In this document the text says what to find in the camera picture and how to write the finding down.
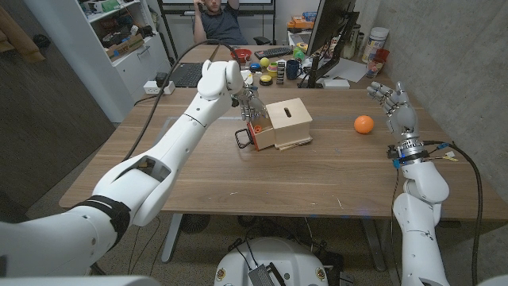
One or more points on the yellow and black disc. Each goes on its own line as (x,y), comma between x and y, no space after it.
(266,80)

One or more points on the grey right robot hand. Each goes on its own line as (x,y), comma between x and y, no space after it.
(402,115)

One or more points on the black laptop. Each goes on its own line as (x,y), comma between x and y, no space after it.
(186,75)

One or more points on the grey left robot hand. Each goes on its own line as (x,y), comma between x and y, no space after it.
(252,105)

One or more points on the wooden drawer red front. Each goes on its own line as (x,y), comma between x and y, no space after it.
(265,140)

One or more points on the black office chair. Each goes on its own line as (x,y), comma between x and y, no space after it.
(262,39)

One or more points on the brown cardboard box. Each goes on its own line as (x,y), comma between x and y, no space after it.
(125,47)

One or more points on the yellow ball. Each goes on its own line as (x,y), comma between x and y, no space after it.
(264,62)

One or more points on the brown wooden panel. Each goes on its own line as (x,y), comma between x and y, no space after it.
(18,39)

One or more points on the red bowl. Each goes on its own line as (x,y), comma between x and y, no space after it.
(243,55)

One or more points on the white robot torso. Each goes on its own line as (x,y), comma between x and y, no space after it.
(285,258)

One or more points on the small white box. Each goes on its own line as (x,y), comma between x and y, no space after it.
(336,83)

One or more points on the white canister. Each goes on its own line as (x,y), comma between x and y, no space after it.
(375,43)

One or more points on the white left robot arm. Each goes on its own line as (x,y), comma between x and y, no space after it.
(178,131)

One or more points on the green toy ball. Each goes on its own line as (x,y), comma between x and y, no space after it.
(300,54)

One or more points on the wooden desk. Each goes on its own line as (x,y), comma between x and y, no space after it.
(357,84)

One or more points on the white power strip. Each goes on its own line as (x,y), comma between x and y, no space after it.
(151,88)

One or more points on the blue round toy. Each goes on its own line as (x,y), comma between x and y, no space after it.
(255,68)

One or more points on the dark blue mug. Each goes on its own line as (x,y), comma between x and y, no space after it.
(292,69)

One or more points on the wooden box with slot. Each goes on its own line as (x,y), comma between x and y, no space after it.
(289,119)

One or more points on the grey heatsink module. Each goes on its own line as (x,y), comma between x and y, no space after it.
(262,276)

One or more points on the orange ball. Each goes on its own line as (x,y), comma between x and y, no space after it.
(364,124)

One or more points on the clear glass jar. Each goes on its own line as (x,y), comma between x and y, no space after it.
(374,68)

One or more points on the black power adapter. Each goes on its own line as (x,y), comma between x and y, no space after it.
(160,79)

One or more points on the stack of black dice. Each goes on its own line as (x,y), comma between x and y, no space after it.
(281,72)

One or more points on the orange box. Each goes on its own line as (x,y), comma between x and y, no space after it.
(300,23)

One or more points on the black computer monitor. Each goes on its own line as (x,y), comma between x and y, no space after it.
(329,24)

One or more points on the seated person dark shirt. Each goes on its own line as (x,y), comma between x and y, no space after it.
(222,28)

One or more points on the white shelf cabinet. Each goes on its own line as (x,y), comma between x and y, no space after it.
(131,59)

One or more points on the black keyboard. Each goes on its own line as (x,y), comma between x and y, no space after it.
(274,52)

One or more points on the white paper sheets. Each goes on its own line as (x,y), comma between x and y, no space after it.
(349,69)

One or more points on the stacked colourful cups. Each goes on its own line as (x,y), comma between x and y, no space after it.
(272,70)

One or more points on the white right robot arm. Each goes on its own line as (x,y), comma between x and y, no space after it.
(420,222)

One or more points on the white bowl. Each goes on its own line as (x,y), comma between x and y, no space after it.
(248,77)

